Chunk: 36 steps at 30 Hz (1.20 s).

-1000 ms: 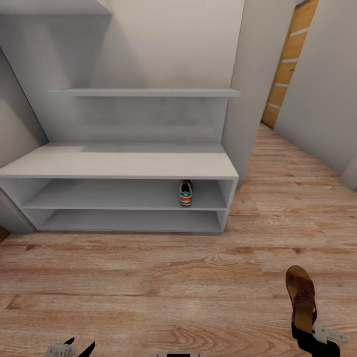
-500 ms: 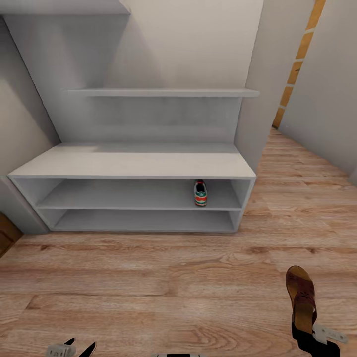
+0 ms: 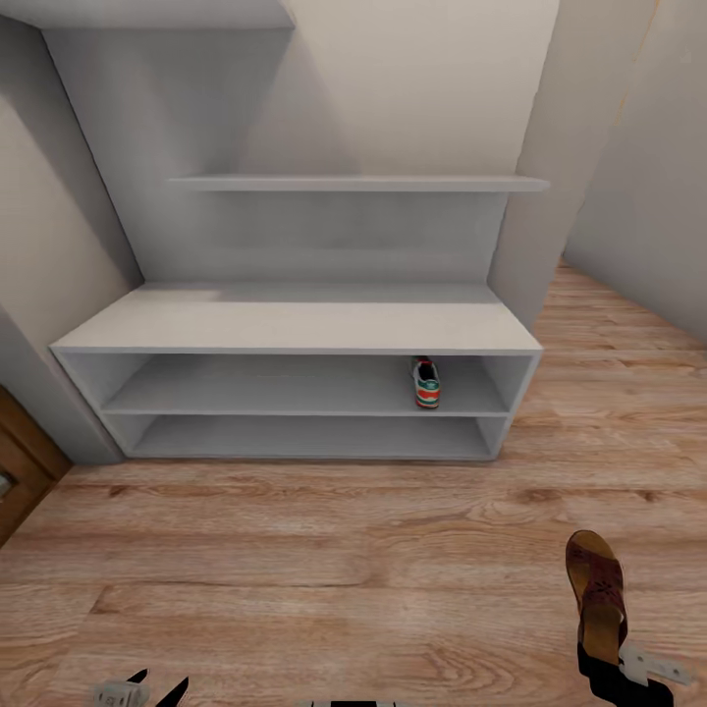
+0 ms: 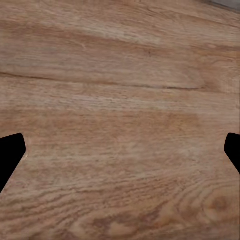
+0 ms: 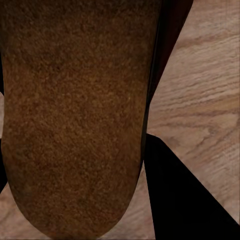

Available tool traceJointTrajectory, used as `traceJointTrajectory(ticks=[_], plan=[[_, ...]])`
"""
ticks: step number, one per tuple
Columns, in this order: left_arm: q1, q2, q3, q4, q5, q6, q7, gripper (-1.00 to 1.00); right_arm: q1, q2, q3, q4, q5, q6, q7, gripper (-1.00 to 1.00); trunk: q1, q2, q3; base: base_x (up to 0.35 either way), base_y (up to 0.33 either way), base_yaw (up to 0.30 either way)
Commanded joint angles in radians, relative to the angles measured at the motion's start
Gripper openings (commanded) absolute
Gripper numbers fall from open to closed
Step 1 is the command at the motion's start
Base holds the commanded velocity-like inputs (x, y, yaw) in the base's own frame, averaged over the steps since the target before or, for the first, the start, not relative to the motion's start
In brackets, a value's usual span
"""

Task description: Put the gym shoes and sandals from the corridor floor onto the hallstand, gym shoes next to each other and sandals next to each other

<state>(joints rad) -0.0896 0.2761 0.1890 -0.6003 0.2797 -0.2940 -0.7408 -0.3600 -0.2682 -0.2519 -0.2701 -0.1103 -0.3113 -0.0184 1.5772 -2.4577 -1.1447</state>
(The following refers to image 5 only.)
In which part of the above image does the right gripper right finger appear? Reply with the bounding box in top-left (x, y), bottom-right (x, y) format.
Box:
top-left (144, 133), bottom-right (240, 240)

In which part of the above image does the sandal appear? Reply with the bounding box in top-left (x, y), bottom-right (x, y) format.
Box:
top-left (0, 0), bottom-right (194, 240)

